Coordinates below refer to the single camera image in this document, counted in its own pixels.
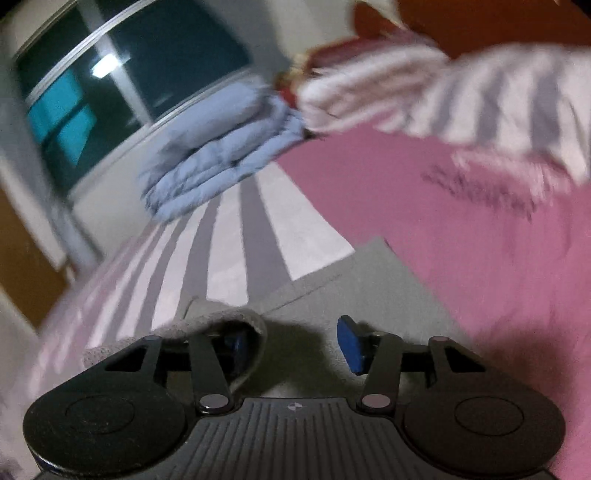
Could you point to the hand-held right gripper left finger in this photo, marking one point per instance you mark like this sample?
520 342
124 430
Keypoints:
208 367

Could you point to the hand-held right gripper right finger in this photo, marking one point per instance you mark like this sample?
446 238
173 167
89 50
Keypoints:
351 344

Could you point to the grey pants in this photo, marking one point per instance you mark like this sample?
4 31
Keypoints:
346 286

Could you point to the pink striped bed sheet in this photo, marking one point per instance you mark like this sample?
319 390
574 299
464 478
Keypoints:
415 221

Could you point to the grey curtain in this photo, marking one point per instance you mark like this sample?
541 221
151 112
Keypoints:
78 240

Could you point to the brown wooden door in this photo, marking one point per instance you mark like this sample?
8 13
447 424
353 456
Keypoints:
23 258

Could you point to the blue folded duvet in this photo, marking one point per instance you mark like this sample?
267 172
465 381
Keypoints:
217 143

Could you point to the striped pillow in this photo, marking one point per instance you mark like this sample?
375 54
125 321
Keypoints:
461 92

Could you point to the red folded blanket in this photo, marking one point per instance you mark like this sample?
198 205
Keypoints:
332 50

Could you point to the brown wooden headboard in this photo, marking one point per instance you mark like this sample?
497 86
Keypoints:
485 21

